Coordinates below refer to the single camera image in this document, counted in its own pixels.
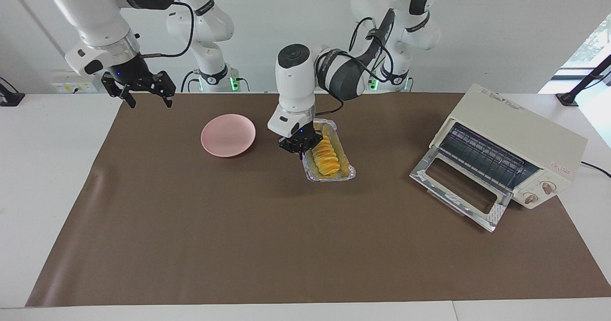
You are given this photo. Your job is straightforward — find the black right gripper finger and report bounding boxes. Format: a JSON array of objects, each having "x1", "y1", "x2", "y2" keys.
[
  {"x1": 153, "y1": 71, "x2": 176, "y2": 108},
  {"x1": 102, "y1": 72, "x2": 137, "y2": 108}
]

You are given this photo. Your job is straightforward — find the golden ridged bread loaf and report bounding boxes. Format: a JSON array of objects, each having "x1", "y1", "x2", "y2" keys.
[{"x1": 313, "y1": 123, "x2": 341, "y2": 176}]

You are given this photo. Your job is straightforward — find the aluminium foil tray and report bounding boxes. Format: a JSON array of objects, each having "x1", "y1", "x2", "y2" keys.
[{"x1": 302, "y1": 117, "x2": 357, "y2": 183}]

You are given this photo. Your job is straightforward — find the glass oven door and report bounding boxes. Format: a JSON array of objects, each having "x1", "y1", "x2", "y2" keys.
[{"x1": 410, "y1": 147, "x2": 514, "y2": 232}]

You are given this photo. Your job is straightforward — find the cream toaster oven body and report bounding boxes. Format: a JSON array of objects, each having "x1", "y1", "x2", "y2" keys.
[{"x1": 430, "y1": 83, "x2": 589, "y2": 210}]

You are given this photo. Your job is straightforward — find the pink round plate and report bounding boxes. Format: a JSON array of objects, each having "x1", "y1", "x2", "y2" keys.
[{"x1": 200, "y1": 114, "x2": 257, "y2": 158}]

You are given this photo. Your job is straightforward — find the brown table mat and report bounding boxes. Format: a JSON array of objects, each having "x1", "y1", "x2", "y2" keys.
[{"x1": 25, "y1": 92, "x2": 611, "y2": 307}]

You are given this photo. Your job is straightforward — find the black desk clamp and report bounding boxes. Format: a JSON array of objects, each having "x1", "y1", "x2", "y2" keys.
[{"x1": 0, "y1": 77, "x2": 25, "y2": 107}]

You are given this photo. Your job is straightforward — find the black angled stand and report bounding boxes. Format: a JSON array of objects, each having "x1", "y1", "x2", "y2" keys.
[{"x1": 556, "y1": 54, "x2": 611, "y2": 107}]

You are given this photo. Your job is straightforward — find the bright window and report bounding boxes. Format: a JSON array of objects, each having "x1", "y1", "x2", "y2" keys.
[{"x1": 556, "y1": 13, "x2": 611, "y2": 147}]

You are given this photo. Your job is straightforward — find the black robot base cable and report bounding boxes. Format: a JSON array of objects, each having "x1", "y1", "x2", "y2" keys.
[{"x1": 180, "y1": 70, "x2": 198, "y2": 93}]

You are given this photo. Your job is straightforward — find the white wall power socket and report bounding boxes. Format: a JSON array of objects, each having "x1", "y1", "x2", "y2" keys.
[{"x1": 52, "y1": 71, "x2": 98, "y2": 94}]

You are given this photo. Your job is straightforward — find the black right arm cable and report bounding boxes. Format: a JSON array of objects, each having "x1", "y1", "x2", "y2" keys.
[{"x1": 141, "y1": 1, "x2": 195, "y2": 58}]

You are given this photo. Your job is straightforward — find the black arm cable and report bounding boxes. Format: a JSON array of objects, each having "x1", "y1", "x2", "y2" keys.
[
  {"x1": 315, "y1": 9, "x2": 396, "y2": 116},
  {"x1": 141, "y1": 1, "x2": 195, "y2": 58}
]

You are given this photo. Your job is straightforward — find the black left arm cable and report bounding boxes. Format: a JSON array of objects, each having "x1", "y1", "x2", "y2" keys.
[{"x1": 315, "y1": 9, "x2": 396, "y2": 116}]

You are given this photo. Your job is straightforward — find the metal wire oven rack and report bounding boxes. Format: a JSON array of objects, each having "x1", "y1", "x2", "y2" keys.
[{"x1": 438, "y1": 122, "x2": 542, "y2": 194}]

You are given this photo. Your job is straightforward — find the black oven power cord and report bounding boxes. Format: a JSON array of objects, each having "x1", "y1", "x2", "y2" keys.
[{"x1": 580, "y1": 161, "x2": 611, "y2": 178}]

